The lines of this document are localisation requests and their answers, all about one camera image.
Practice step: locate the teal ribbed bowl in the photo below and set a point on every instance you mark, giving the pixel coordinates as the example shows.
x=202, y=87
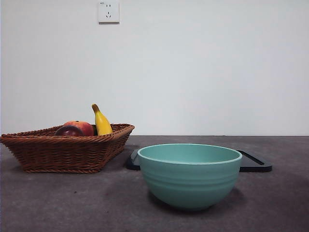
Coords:
x=190, y=183

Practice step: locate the dark red plum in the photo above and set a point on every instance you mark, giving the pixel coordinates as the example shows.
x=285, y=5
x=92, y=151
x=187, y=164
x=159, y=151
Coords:
x=70, y=132

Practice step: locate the yellow banana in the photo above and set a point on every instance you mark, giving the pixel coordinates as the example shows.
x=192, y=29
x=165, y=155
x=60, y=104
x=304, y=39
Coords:
x=102, y=123

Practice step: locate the red orange peach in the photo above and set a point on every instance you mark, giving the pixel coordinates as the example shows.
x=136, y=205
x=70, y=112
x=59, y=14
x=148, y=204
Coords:
x=85, y=128

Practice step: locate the brown wicker basket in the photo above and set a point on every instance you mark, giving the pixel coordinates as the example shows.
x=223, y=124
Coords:
x=60, y=154

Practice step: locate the black rectangular tray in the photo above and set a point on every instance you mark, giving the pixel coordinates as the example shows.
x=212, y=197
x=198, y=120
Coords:
x=253, y=166

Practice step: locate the white wall socket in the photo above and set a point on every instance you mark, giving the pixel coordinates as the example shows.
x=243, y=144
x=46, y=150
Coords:
x=108, y=12

